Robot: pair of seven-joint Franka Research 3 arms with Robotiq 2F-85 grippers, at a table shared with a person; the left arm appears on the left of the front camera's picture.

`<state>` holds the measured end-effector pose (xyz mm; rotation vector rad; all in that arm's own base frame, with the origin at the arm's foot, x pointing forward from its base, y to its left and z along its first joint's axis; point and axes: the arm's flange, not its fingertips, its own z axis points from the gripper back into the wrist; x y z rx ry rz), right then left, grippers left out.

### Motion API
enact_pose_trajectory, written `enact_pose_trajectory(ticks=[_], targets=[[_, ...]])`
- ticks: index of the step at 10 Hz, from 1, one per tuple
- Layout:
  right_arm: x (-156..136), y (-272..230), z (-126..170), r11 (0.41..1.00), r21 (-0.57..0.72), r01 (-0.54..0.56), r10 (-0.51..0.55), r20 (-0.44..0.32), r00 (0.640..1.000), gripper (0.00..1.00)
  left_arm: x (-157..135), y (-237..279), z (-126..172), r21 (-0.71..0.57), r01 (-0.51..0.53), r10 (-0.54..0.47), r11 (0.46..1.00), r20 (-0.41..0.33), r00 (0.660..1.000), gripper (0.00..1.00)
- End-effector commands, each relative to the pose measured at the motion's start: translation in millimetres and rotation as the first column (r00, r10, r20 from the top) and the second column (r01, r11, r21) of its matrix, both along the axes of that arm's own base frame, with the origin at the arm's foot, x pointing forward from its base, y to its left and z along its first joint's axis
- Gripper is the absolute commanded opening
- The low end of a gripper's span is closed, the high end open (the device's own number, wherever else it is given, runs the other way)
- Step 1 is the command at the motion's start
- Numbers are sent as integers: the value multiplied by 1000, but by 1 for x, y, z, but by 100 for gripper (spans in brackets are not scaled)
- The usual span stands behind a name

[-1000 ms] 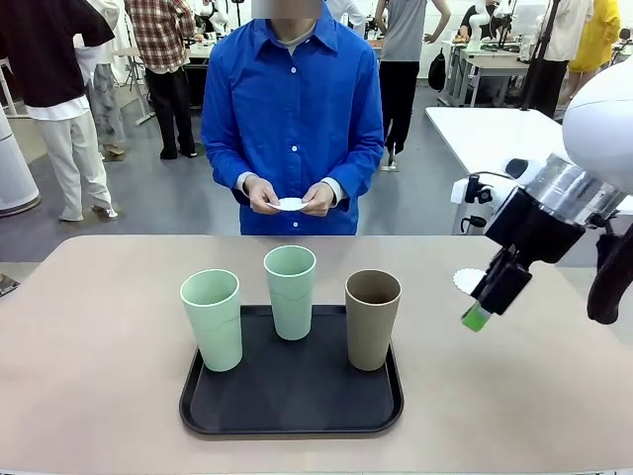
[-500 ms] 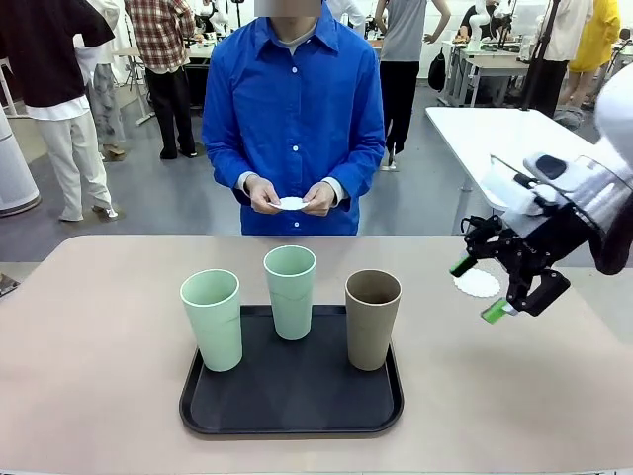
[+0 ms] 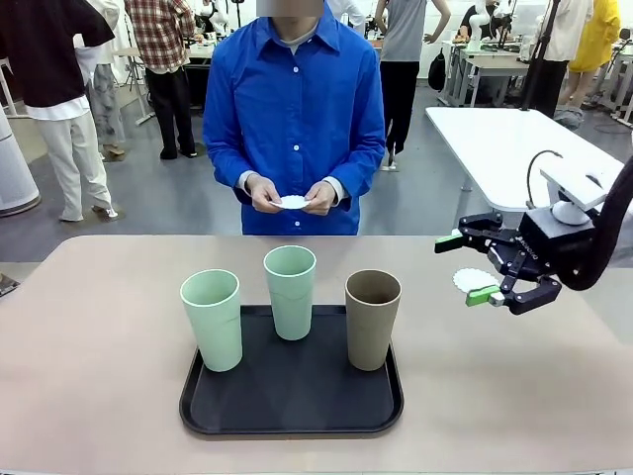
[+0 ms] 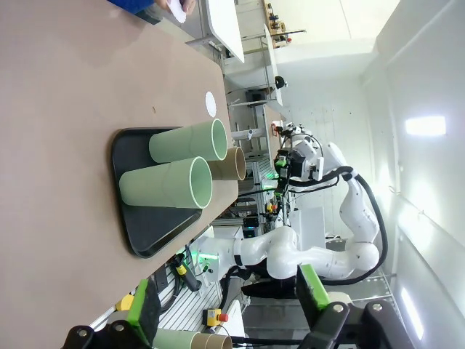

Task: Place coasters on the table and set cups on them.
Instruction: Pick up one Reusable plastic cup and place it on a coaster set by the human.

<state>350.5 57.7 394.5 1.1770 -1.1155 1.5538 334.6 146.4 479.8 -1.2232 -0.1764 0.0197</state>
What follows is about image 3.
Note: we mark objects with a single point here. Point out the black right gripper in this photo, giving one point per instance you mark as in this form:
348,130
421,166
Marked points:
554,242

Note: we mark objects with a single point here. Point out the white scalloped paper coaster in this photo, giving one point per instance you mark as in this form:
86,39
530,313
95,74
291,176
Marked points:
292,202
467,279

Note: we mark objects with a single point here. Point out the brown tall cup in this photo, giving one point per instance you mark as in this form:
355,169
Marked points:
371,336

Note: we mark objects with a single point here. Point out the teal green tall cup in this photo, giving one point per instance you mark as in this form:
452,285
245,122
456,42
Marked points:
292,307

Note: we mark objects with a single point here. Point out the pale green tall cup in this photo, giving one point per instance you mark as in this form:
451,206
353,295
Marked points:
212,336

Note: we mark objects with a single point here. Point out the person's left forearm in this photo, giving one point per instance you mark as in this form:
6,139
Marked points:
361,173

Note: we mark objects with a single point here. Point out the person's right forearm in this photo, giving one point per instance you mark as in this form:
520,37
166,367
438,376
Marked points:
225,170

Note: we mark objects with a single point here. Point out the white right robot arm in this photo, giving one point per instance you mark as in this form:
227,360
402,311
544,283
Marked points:
578,190

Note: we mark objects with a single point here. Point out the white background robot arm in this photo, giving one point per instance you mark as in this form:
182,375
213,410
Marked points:
217,15
476,29

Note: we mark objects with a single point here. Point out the person's left hand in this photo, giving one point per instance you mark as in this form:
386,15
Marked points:
324,198

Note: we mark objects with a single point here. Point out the person's right hand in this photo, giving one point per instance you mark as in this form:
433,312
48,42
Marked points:
262,193

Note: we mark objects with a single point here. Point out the white rounded table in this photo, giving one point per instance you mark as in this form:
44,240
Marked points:
494,148

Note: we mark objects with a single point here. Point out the grey cloth heap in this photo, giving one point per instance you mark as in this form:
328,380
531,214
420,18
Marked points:
569,118

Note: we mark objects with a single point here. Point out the grey background desk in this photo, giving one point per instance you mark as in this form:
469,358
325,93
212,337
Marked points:
494,66

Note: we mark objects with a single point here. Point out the black hanging bag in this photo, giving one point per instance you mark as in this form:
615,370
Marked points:
436,71

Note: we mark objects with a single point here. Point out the person in beige top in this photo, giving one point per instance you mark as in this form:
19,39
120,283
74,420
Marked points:
564,29

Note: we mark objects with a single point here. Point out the person in yellow raincoat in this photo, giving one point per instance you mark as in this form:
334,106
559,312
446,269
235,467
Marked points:
601,39

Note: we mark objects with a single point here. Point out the seated person in black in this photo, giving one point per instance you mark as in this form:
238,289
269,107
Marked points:
470,20

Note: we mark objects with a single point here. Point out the black plastic tray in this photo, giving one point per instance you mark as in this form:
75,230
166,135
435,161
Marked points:
297,396

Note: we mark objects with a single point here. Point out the person in grey top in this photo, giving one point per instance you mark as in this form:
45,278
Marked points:
400,29

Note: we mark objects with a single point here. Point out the person in blue shirt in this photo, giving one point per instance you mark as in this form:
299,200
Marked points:
297,114

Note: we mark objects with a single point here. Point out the person in plaid shirt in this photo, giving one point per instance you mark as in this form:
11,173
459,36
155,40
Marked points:
158,34

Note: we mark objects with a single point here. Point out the person in patterned grey skirt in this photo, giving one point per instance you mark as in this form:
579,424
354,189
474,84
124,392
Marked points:
106,99

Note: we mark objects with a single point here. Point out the white cylindrical appliance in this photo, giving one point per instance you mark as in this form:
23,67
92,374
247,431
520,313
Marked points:
15,173

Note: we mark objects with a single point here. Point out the brown object at table side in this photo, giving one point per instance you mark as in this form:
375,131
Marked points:
6,286

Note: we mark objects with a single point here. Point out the person in black top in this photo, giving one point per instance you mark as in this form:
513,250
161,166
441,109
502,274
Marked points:
44,49

